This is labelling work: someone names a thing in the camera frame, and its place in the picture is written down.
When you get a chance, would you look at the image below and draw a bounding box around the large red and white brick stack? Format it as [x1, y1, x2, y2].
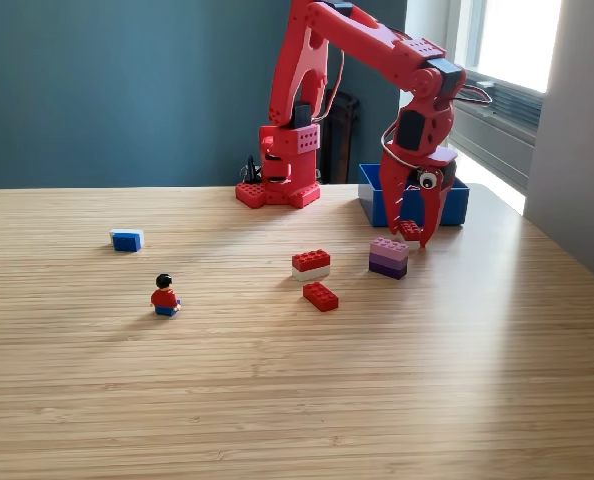
[291, 248, 332, 281]

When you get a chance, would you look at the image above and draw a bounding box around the blue plastic bin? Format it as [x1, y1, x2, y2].
[357, 162, 471, 228]

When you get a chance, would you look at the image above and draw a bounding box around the toy figure red shirt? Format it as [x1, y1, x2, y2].
[150, 273, 182, 318]

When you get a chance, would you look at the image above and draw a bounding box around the black table clamp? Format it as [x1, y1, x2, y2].
[240, 154, 264, 185]

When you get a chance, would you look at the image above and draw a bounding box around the pink and purple brick stack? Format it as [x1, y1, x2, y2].
[368, 236, 410, 280]

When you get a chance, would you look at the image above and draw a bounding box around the window with white frame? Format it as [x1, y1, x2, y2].
[446, 0, 563, 95]

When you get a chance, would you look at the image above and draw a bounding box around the blue and white brick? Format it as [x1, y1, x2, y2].
[109, 228, 145, 253]

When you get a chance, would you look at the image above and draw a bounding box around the small red and white brick stack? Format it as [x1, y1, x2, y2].
[395, 218, 424, 250]

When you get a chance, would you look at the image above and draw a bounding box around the black chair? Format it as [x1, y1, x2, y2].
[319, 88, 362, 185]

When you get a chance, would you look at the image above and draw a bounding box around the grey ventilation unit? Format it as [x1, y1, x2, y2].
[446, 67, 544, 194]

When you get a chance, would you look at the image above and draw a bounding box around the flat red brick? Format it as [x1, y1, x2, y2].
[302, 281, 340, 314]

